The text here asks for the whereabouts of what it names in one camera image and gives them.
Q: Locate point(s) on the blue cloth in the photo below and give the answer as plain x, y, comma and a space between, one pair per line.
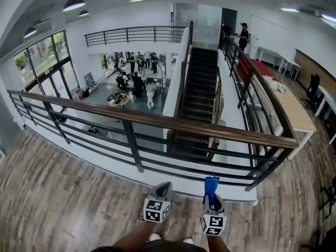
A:
211, 188

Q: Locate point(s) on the person's white shoe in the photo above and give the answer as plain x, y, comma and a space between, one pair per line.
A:
155, 236
188, 240

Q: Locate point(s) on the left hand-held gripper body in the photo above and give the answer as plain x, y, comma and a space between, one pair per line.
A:
153, 212

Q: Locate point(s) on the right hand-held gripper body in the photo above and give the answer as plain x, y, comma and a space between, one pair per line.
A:
214, 226

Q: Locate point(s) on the dark staircase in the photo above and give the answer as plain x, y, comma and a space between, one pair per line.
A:
200, 83

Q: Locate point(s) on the long white desk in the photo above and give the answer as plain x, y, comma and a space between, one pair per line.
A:
326, 96

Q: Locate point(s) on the white table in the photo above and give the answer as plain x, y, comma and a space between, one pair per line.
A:
291, 62
270, 52

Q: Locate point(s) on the ceiling air conditioner unit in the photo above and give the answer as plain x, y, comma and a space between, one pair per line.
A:
309, 10

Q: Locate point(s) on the wooden railing with black bars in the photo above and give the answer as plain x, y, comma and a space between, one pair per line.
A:
236, 134

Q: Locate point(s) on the person's left forearm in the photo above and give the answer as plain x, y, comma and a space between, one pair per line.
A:
136, 235

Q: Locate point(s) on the black-framed glass entrance doors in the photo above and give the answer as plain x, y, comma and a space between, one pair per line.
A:
44, 62

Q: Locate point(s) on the red table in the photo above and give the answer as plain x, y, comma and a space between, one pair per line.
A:
252, 67

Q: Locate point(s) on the person's right forearm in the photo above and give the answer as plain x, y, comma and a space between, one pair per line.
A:
216, 244

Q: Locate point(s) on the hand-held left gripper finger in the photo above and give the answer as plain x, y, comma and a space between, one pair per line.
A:
165, 194
155, 193

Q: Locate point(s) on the person's left white shoe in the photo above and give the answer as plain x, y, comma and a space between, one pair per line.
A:
155, 236

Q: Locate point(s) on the person's black shirt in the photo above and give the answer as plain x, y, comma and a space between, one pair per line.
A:
157, 247

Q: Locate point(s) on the ceiling tube light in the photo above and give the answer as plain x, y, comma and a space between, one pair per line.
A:
328, 17
290, 9

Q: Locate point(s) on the black metal balcony railing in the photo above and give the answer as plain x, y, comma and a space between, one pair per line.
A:
126, 33

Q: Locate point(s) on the light wooden table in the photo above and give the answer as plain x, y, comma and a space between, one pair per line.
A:
294, 106

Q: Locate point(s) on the round yellow-rimmed cart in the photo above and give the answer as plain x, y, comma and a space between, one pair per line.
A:
118, 100

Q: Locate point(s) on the frosted glass partition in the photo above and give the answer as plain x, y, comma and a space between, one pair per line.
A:
207, 22

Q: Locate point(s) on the person's right white shoe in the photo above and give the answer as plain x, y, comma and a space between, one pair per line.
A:
188, 240

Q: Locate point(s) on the black door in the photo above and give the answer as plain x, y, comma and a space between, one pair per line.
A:
229, 22

